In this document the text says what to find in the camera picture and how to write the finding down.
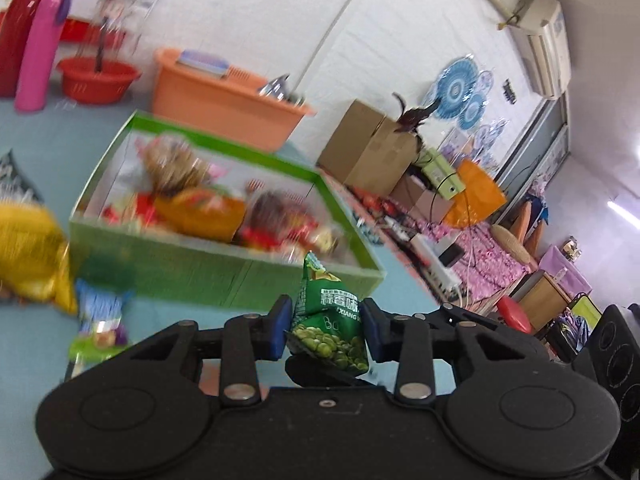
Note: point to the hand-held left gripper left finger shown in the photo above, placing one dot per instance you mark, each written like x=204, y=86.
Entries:
x=280, y=331

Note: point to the dark feathery plant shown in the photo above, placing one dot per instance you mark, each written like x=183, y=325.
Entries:
x=411, y=116

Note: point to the fluorescent tube light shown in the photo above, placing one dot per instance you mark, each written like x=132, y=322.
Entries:
x=625, y=210

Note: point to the large blue round wall decoration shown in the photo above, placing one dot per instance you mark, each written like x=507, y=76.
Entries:
x=455, y=90

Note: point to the orange plastic basin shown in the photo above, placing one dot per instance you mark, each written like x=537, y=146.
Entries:
x=225, y=105

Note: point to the green cardboard box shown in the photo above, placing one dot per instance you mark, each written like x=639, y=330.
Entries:
x=200, y=270

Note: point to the red plastic stool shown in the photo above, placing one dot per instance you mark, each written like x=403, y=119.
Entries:
x=515, y=314

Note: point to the straw cushion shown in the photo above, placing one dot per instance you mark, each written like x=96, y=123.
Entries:
x=512, y=245

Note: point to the small red packet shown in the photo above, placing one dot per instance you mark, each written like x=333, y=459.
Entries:
x=132, y=210

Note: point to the grey sliding door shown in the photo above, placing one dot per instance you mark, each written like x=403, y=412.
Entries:
x=540, y=145

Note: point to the blue green purple packet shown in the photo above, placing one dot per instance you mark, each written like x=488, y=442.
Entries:
x=100, y=312

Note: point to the pink floral blanket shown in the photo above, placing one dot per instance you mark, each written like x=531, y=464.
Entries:
x=485, y=250

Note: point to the orange chip packet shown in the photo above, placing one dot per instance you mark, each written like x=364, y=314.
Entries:
x=200, y=212

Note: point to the purple box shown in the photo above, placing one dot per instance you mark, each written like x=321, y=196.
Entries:
x=570, y=266

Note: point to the yellow snack bag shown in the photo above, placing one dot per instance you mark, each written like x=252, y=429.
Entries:
x=30, y=255

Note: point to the white air conditioner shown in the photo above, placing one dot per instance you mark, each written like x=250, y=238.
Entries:
x=542, y=45

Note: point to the red noodle snack packet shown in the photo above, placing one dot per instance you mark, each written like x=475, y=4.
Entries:
x=265, y=238

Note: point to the green white box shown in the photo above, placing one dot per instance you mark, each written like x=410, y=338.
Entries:
x=442, y=175

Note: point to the black white patterned packet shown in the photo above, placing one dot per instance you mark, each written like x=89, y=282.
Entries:
x=12, y=177

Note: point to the clear packet pink edge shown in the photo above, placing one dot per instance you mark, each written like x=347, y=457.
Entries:
x=172, y=165
x=275, y=210

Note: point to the large cardboard box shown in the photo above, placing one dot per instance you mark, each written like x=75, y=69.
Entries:
x=370, y=150

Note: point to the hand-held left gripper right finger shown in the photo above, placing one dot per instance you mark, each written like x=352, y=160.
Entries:
x=372, y=334

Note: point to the pink bottle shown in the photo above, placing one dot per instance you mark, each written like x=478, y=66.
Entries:
x=37, y=50

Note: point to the blue flat lid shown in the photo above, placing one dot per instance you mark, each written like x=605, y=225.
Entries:
x=202, y=63

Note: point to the teal printed tablecloth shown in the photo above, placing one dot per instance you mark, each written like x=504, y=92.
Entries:
x=45, y=130

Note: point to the orange bag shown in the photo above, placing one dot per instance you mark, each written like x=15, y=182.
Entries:
x=475, y=195

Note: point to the small blue round wall decoration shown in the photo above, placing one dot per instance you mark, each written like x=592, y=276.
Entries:
x=474, y=109

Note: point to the white power strip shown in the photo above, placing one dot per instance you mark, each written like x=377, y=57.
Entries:
x=435, y=262

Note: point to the red thermos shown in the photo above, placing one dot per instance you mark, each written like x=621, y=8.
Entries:
x=20, y=20

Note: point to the shiny metal utensils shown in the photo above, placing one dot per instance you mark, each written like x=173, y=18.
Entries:
x=280, y=89

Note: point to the clear plastic bottle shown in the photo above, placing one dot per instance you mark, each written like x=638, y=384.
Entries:
x=107, y=17

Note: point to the small cardboard box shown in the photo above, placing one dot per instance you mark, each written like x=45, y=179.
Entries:
x=417, y=200

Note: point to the red plastic basin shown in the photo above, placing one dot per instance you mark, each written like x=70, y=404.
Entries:
x=97, y=82

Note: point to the black speaker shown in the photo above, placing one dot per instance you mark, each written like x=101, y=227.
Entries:
x=615, y=355

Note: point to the green pea packet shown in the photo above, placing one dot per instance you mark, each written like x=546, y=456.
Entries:
x=325, y=310

